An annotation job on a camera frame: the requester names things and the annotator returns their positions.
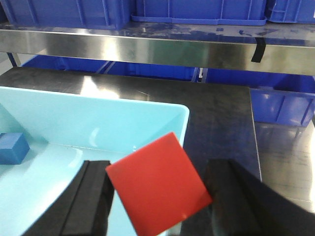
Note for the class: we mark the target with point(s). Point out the blue crate lower right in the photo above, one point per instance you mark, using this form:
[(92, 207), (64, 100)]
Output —
[(282, 107)]

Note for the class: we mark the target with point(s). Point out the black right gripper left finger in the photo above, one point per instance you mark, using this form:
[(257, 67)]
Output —
[(83, 207)]

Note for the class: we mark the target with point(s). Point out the blue crate upper middle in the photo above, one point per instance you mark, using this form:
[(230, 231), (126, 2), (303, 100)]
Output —
[(85, 14)]

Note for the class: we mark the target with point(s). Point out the blue crate upper right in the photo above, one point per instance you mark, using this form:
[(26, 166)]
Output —
[(201, 12)]

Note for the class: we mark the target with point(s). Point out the small blue cube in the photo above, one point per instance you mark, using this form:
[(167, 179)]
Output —
[(13, 148)]

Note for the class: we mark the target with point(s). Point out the blue crate far right labelled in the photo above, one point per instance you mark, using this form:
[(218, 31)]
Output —
[(290, 11)]

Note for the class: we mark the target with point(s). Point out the red cube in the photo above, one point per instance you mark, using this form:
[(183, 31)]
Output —
[(158, 186)]

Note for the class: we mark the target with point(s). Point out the black tape strip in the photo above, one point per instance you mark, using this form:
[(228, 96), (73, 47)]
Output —
[(259, 50)]

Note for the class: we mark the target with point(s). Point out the stainless steel shelf rail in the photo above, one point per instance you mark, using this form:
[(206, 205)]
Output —
[(290, 48)]

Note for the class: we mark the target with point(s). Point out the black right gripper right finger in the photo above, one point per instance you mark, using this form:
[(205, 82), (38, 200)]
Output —
[(244, 206)]

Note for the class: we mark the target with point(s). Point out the light cyan plastic tub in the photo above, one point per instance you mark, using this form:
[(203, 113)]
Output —
[(63, 130)]

